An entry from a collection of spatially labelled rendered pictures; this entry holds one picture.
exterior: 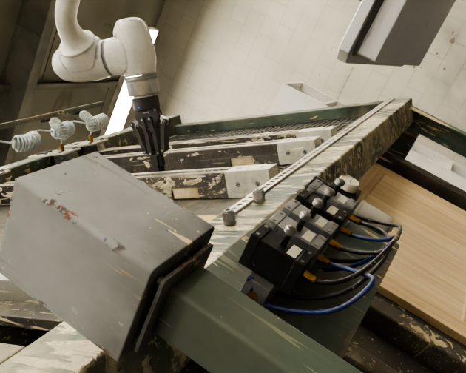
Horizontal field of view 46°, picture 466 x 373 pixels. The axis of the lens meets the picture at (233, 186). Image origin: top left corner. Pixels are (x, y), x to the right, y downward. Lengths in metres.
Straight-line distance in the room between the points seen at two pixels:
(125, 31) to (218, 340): 1.14
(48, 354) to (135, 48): 1.00
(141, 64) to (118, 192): 0.99
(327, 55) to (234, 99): 1.25
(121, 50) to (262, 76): 5.20
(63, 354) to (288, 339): 0.29
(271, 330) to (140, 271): 0.14
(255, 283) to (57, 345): 0.27
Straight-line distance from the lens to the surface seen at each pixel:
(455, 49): 6.27
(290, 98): 5.11
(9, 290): 1.07
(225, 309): 0.53
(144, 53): 1.54
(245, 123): 2.79
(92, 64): 1.58
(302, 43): 6.54
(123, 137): 2.65
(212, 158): 1.84
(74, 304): 0.57
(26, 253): 0.59
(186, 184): 1.49
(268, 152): 1.75
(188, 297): 0.53
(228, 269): 0.87
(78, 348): 0.70
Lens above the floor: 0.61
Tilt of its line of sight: 16 degrees up
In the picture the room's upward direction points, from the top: 59 degrees counter-clockwise
